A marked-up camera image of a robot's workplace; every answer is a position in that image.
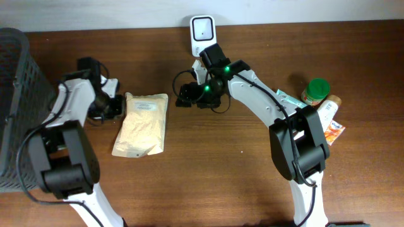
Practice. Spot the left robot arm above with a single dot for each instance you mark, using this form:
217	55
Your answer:
62	157

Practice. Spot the grey plastic mesh basket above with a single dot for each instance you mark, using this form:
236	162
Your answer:
26	96

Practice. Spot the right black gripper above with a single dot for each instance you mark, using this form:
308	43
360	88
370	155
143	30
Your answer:
199	94

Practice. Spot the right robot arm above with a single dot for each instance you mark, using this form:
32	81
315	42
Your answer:
297	143

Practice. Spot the green lid jar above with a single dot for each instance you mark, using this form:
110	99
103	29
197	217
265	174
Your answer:
315	92

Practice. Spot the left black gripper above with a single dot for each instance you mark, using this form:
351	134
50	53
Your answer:
116	108

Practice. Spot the beige grain pouch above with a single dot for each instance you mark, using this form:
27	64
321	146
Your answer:
143	128

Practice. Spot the teal snack packet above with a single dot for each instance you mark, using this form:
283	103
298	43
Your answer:
290	99

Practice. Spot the orange tissue pack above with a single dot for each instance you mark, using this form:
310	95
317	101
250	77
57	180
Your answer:
333	131

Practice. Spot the white tube gold cap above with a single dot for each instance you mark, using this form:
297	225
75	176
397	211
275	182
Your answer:
328	109

